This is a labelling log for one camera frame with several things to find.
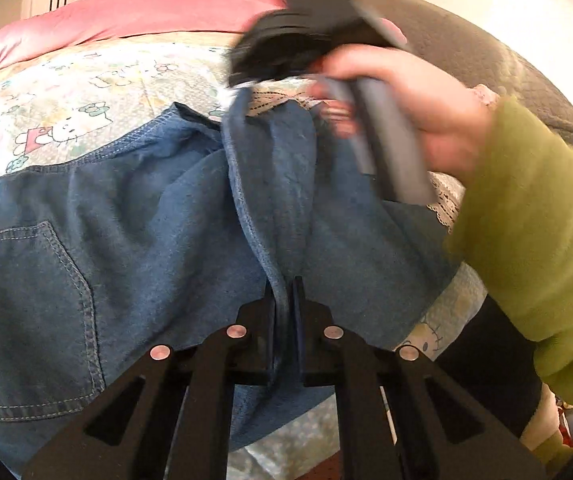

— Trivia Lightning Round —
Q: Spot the green right sleeve forearm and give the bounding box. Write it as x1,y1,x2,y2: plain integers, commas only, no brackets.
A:
447,99,573,404

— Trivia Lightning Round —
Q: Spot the right hand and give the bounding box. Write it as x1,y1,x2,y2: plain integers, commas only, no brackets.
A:
311,44,494,185

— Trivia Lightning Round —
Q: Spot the grey upholstered headboard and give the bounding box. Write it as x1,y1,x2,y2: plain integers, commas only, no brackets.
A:
358,0,573,146

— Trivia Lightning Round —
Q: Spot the pink comforter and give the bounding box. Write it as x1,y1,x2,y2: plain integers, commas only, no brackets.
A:
0,0,408,86

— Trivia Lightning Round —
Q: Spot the Hello Kitty bed sheet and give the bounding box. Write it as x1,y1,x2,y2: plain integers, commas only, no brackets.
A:
0,37,491,480

